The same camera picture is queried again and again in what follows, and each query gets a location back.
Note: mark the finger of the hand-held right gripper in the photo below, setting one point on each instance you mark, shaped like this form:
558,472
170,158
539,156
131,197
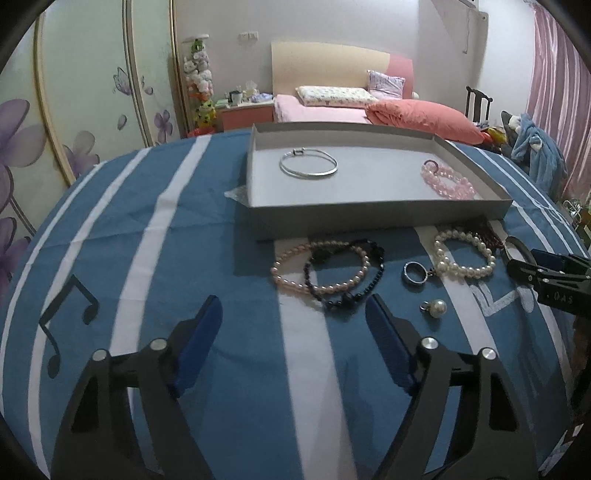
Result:
519,244
521,274

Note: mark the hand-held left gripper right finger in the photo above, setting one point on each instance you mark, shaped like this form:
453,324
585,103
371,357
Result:
388,346

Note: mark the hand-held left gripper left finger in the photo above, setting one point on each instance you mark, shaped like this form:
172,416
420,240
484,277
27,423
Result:
203,341

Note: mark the pearl pendant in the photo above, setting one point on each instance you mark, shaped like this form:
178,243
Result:
437,308

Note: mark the grey cardboard tray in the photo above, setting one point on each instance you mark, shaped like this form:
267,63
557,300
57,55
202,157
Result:
369,184

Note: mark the pile of colourful toys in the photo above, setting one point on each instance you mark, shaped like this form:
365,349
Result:
494,137

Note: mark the blue striped tablecloth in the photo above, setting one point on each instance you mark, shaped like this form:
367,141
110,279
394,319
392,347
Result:
207,230

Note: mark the dark wooden chair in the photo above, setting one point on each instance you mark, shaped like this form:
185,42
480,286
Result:
471,104

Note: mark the clear plastic bag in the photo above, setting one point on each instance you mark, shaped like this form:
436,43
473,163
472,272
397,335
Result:
238,194

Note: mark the pink curtain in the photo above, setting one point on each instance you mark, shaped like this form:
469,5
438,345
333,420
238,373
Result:
563,92

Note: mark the folded salmon duvet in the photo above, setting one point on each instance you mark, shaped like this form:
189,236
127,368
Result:
415,115

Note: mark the purple pillow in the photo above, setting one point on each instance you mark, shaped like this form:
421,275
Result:
385,85

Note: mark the silver bangle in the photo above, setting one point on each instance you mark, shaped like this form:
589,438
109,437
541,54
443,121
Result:
301,151

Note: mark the pink and beige nightstand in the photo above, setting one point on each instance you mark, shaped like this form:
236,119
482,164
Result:
244,117

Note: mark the white floral pillow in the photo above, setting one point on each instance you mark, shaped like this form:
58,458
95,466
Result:
332,95

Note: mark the bed with pink sheet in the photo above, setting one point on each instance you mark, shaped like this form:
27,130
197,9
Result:
314,113

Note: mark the white mug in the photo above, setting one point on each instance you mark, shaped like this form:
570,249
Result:
235,98

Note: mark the beige and pink headboard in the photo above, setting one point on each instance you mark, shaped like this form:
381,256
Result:
323,64

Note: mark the hanging stack of plush toys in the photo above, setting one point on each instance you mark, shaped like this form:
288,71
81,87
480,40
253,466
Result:
198,69

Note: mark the wardrobe with purple flowers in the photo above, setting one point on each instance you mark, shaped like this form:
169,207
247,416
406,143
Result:
92,92

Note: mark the white pipe duct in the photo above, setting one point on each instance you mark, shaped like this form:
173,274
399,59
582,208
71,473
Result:
482,32

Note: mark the wall switch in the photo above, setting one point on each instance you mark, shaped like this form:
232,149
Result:
248,35

